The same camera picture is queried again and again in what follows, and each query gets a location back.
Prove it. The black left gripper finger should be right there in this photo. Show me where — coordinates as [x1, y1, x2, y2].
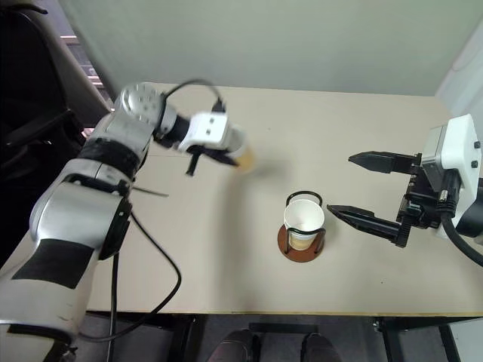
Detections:
[185, 150, 202, 177]
[214, 151, 241, 168]

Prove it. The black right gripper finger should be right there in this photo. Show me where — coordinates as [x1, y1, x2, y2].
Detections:
[347, 150, 413, 176]
[326, 204, 401, 243]

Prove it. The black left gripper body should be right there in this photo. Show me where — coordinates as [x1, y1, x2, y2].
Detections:
[191, 144, 228, 158]

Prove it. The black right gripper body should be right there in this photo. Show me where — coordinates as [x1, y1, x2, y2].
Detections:
[395, 152, 454, 249]

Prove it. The white and tan paper cup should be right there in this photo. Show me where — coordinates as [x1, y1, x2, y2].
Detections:
[225, 126, 260, 174]
[283, 199, 326, 252]

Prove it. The slatted window blind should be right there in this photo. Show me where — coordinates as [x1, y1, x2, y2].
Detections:
[58, 33, 109, 94]

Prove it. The black chair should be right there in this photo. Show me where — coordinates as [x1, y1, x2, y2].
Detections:
[0, 0, 97, 267]

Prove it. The dark rounded shape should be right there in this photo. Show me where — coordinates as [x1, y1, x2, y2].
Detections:
[209, 329, 262, 362]

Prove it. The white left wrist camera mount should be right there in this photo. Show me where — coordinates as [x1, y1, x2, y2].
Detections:
[176, 111, 230, 154]

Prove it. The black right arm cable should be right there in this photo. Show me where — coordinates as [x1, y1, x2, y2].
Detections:
[437, 169, 483, 267]

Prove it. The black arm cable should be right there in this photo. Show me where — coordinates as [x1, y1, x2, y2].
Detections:
[437, 169, 483, 267]
[78, 78, 227, 342]

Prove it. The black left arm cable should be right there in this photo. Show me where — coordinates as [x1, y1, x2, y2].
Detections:
[78, 78, 227, 342]

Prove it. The black metal table frame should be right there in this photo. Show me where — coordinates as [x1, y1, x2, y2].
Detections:
[85, 309, 483, 362]

